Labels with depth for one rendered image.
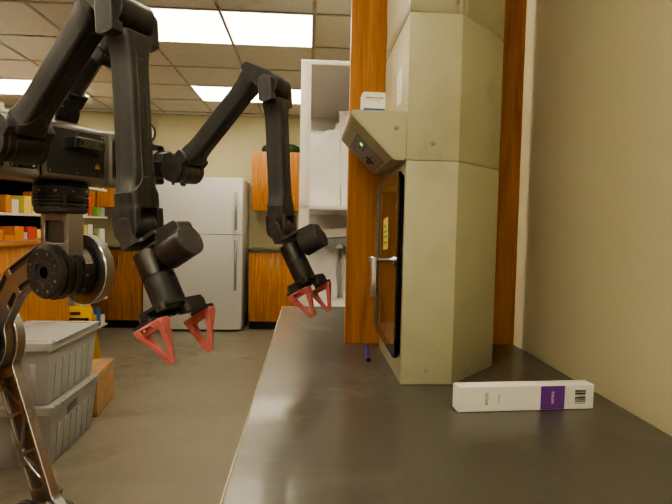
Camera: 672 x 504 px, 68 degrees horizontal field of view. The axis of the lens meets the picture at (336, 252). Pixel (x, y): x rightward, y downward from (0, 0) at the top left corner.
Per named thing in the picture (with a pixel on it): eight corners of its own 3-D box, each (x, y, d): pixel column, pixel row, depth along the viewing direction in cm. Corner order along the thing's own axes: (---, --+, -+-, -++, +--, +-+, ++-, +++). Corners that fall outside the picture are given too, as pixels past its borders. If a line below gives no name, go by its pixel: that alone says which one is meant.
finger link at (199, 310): (231, 341, 92) (211, 295, 94) (205, 349, 86) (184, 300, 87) (205, 355, 95) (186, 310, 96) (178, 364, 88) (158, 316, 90)
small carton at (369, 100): (381, 124, 117) (382, 98, 117) (385, 119, 112) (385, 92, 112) (360, 123, 117) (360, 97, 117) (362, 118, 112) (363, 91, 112)
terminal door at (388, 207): (378, 330, 137) (382, 182, 135) (397, 360, 107) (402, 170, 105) (375, 330, 137) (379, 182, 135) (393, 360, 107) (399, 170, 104)
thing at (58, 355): (101, 372, 313) (101, 320, 311) (52, 408, 252) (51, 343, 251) (32, 372, 310) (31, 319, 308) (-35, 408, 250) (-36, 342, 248)
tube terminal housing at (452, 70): (468, 348, 140) (477, 66, 136) (516, 385, 107) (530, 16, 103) (378, 347, 138) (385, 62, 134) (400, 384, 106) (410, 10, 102)
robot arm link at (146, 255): (148, 254, 94) (123, 255, 89) (173, 236, 92) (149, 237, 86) (162, 287, 93) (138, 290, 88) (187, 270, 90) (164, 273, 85)
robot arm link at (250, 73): (269, 58, 142) (248, 46, 133) (297, 90, 138) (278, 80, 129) (180, 172, 157) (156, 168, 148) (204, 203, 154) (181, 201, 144)
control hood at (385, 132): (382, 175, 136) (383, 138, 135) (406, 160, 103) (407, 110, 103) (340, 174, 135) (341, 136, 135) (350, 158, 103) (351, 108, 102)
